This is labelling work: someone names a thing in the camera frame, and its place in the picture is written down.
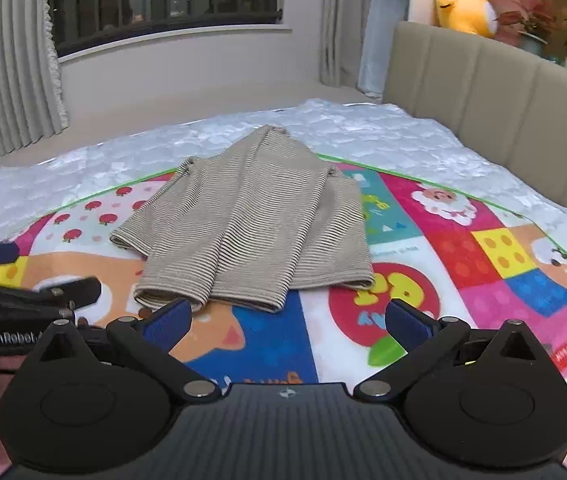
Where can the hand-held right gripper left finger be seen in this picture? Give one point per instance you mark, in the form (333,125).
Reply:
(166,322)

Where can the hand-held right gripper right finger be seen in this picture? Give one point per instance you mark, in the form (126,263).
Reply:
(406,325)

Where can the beige striped shirt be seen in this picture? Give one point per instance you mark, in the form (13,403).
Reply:
(258,220)

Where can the colourful cartoon play mat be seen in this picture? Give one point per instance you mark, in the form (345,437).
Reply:
(273,340)

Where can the beige pleated curtain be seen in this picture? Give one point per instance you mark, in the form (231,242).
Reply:
(343,25)
(8,60)

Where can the white quilted bed cover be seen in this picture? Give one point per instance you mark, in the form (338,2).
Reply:
(388,130)

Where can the beige padded headboard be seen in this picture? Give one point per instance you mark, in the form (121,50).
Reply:
(488,90)

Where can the light blue pillow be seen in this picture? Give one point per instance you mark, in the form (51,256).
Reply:
(383,30)

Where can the red-leaved potted plant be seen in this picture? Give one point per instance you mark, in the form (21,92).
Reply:
(531,20)

